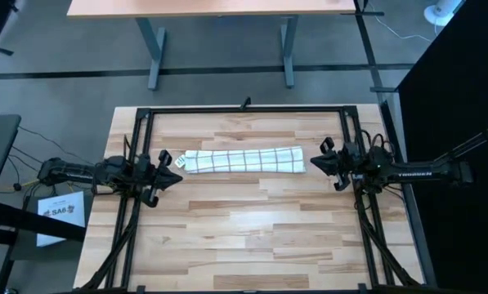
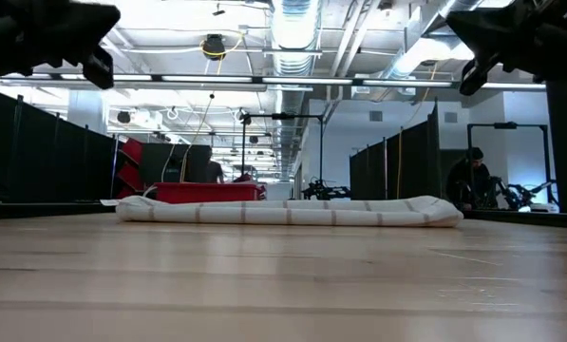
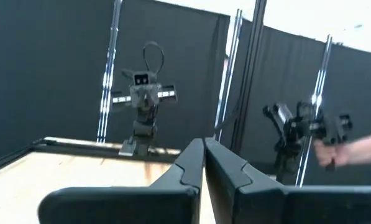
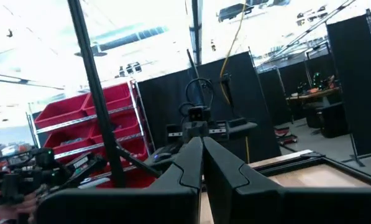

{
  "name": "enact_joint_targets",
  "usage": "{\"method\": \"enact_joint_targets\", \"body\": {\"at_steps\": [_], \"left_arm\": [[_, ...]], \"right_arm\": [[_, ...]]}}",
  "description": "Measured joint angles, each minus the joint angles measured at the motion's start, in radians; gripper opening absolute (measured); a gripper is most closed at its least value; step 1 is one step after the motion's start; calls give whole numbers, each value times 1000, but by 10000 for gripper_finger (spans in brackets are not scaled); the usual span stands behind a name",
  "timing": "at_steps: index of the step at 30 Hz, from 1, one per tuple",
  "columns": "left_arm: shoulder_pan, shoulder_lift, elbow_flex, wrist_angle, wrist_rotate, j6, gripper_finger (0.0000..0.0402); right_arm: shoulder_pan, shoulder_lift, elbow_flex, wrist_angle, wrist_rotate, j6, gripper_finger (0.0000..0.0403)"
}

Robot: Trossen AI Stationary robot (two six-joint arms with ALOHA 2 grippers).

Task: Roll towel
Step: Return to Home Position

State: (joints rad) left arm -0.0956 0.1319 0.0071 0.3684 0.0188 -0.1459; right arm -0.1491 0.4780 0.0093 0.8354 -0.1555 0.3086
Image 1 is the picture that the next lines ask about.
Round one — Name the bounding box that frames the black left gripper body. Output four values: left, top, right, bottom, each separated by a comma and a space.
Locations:
139, 149, 173, 208

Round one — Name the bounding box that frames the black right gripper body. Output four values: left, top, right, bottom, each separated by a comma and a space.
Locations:
320, 136, 365, 192

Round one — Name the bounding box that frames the white checked towel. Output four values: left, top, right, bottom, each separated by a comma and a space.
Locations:
174, 145, 307, 175

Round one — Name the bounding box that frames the white paper sign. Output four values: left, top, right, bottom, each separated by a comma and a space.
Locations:
36, 190, 86, 248

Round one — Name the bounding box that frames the black rig strut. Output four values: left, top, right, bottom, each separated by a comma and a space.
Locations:
435, 124, 488, 164

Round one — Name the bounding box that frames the black rig beam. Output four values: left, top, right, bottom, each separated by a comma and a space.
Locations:
0, 201, 87, 243

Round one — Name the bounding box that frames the wooden desk with grey legs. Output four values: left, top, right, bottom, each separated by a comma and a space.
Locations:
66, 0, 357, 91

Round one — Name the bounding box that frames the white fan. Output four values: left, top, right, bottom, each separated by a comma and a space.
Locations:
423, 0, 463, 28

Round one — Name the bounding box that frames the black aluminium table frame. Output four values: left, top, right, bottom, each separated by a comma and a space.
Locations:
79, 105, 423, 294

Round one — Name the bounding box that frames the black floor cable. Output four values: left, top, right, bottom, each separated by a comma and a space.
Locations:
0, 109, 97, 167

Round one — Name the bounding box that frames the large black partition wall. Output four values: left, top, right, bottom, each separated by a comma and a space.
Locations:
396, 0, 488, 294

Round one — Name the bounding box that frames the white floor cable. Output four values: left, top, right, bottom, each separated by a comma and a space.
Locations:
368, 3, 435, 44

